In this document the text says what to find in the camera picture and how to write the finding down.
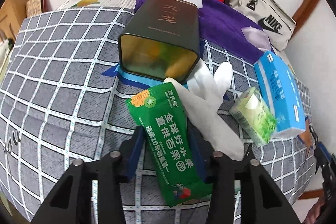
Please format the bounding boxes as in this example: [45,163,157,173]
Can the green tea packet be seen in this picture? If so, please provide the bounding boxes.
[229,87,277,147]

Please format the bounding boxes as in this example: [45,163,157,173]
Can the white fruit print sheet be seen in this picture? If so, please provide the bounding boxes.
[55,0,147,10]

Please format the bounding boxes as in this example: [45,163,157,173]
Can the grey checkered bed sheet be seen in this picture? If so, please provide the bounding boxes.
[0,0,315,216]

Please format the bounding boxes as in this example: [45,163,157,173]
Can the wooden headboard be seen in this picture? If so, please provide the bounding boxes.
[0,0,29,41]

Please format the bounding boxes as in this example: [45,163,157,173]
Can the dark rectangular tin box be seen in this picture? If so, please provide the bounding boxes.
[118,0,201,83]

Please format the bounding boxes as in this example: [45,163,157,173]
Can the blue tissue pack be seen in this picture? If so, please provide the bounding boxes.
[253,50,307,138]

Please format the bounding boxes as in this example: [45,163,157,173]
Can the clear plastic bag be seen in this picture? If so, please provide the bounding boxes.
[241,27,271,52]

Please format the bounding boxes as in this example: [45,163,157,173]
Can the purple towel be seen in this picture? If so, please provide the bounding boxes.
[135,0,273,63]

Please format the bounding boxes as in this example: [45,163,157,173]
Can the white glove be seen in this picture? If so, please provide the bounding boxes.
[164,61,244,161]

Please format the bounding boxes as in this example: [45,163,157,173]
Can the grey fabric waist bag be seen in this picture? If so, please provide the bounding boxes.
[228,0,297,51]

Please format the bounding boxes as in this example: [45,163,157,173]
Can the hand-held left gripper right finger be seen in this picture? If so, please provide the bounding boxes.
[188,126,302,224]

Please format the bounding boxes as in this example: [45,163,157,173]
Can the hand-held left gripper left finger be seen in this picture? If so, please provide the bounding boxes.
[31,126,145,224]

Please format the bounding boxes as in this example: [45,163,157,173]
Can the person's right hand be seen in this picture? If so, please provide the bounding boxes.
[307,198,334,224]

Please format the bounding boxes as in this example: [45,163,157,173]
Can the brown wooden door frame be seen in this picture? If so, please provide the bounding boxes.
[293,0,322,28]

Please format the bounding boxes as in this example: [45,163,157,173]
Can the brown patterned box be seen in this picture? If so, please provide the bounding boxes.
[25,0,49,16]

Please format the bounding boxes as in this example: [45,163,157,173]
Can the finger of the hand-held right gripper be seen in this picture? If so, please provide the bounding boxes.
[311,124,334,177]

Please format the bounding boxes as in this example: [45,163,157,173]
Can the green snack packet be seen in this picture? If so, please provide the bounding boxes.
[125,84,214,207]

